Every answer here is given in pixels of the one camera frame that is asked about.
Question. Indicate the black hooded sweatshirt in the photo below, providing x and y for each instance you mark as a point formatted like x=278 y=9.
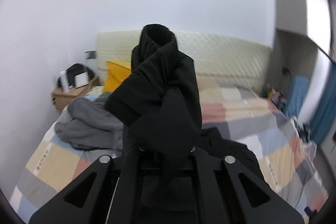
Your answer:
x=159 y=107

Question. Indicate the blue cloth on shelf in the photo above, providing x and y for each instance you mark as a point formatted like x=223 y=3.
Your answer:
x=299 y=88

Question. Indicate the grey wall socket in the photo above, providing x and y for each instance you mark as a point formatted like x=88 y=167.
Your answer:
x=90 y=55

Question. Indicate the colourful patchwork bed quilt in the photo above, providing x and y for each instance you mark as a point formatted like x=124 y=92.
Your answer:
x=238 y=113

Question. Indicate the black bag on nightstand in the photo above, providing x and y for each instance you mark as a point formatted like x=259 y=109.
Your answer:
x=77 y=69

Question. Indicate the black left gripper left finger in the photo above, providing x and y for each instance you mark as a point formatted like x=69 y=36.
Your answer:
x=106 y=192

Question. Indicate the cream quilted headboard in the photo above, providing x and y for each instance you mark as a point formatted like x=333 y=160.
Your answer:
x=216 y=57

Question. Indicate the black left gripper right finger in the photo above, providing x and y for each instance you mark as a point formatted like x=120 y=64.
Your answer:
x=226 y=191

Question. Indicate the white framed card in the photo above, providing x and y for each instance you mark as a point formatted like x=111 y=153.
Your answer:
x=81 y=80

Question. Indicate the blue curtain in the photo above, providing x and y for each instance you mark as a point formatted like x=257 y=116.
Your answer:
x=324 y=116

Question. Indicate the yellow pillow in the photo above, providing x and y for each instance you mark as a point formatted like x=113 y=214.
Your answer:
x=117 y=72

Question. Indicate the grey white wall cabinet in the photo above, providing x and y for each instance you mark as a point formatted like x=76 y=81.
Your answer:
x=301 y=47

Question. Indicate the grey fleece jacket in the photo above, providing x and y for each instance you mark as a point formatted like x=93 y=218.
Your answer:
x=87 y=126

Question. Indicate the wooden nightstand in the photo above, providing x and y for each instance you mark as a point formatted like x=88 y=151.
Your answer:
x=61 y=99

